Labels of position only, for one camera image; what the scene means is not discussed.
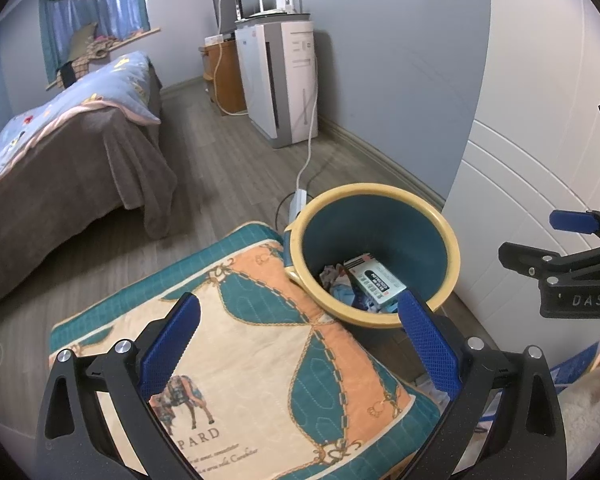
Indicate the blue packaging bag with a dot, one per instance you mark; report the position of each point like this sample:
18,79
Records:
367,305

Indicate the black monitor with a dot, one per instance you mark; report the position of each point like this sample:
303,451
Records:
227,2

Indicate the blue curtain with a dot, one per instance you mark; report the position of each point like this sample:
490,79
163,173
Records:
115,5

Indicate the teal box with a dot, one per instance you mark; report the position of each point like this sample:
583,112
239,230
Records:
380,285

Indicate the white wardrobe door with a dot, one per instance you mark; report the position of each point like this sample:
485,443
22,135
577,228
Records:
520,185

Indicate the wooden windowsill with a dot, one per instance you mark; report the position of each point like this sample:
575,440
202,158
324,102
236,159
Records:
140,34

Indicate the white router with antennas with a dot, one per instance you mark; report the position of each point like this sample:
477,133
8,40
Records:
280,2

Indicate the teal bucket with yellow rim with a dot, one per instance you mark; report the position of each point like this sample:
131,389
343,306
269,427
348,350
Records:
370,230

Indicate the wooden cabinet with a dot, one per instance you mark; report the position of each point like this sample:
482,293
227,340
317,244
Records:
227,80

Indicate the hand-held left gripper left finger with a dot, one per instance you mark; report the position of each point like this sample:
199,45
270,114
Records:
172,345

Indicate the white fluffy blanket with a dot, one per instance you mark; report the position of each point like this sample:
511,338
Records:
590,430

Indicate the light blue bag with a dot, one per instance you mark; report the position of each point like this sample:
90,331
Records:
342,292

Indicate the bed with grey blanket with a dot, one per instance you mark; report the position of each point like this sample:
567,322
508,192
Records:
70,175

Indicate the blue patterned cloth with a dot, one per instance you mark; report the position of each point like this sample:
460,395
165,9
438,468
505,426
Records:
575,365

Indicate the checked clothes pile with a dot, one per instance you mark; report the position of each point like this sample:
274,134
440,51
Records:
92,45

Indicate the teal and orange printed mat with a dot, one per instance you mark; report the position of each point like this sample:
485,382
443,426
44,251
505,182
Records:
260,340

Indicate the white power strip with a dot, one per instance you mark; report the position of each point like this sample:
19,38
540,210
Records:
298,205

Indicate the light blue printed duvet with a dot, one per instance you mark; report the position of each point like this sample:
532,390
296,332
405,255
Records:
115,80

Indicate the white air purifier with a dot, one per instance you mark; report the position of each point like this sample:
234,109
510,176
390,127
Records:
290,85

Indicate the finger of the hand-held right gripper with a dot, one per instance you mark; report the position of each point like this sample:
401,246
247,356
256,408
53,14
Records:
540,260
572,220

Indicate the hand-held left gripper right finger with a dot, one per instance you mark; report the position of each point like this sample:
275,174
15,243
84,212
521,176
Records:
427,345

